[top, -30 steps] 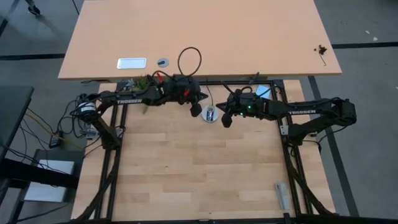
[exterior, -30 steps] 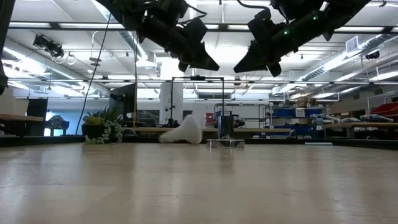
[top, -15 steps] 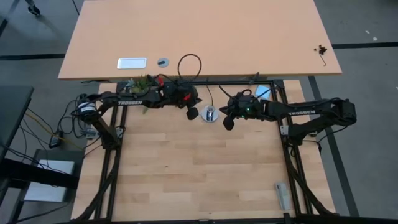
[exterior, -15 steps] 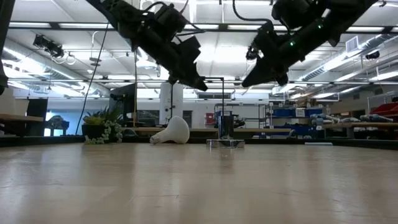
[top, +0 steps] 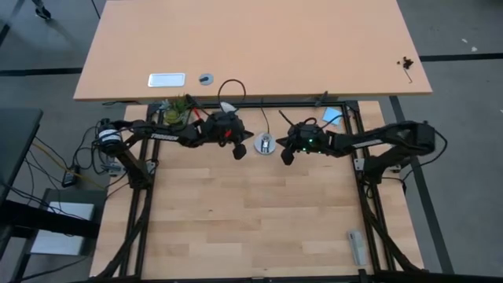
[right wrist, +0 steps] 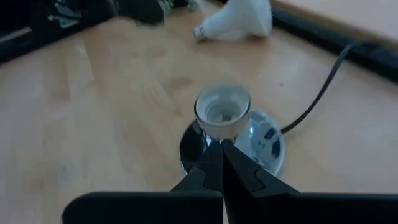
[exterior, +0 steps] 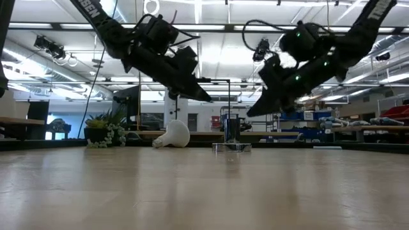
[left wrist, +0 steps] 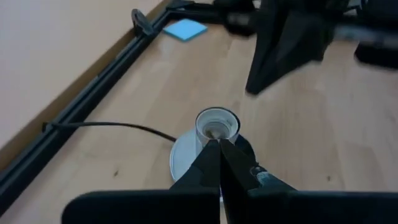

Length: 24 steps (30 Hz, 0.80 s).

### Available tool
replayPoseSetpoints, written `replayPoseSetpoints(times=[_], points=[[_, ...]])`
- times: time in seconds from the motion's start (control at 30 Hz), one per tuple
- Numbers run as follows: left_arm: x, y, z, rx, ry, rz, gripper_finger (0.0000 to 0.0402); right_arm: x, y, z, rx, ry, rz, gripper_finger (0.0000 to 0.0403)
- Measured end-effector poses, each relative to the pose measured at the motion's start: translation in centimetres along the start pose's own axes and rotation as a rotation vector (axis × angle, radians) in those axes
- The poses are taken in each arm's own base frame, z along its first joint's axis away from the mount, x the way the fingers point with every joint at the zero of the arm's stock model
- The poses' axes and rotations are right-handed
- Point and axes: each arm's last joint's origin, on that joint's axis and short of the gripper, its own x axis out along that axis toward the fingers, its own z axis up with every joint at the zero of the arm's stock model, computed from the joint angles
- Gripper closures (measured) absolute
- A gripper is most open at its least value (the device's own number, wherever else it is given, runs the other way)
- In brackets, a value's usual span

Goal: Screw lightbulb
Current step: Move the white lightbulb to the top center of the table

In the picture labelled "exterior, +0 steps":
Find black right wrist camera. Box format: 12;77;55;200
258;52;284;82

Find black monitor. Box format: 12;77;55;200
111;84;141;128

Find white flood lightbulb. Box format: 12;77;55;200
151;119;192;149

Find black hanging camera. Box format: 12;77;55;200
254;38;273;63

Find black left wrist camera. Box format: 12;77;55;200
174;45;199;75

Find black left camera cable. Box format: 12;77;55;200
133;13;201;47

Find black camera cable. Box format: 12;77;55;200
242;19;290;54
133;13;201;47

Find white hanging ring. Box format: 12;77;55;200
143;0;160;16

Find black ceiling-mounted device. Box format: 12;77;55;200
34;35;67;61

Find light wooden table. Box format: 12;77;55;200
332;125;409;143
0;116;45;141

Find black hanging cable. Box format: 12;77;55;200
77;47;106;139

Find red bin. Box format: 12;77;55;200
380;105;409;121

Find black tripod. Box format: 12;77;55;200
172;95;180;128

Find thin black pole stand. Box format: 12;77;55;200
196;77;231;121

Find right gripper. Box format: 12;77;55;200
246;47;344;116

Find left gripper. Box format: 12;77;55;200
123;47;213;103

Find black cabinet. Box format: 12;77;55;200
27;100;50;141

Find small potted green plant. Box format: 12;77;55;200
83;107;128;149

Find blue storage bins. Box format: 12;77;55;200
287;110;333;121

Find black right camera cable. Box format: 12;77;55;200
242;19;290;54

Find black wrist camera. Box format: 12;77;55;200
174;45;199;75
258;52;284;82

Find chrome lamp socket base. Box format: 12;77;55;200
212;117;253;153

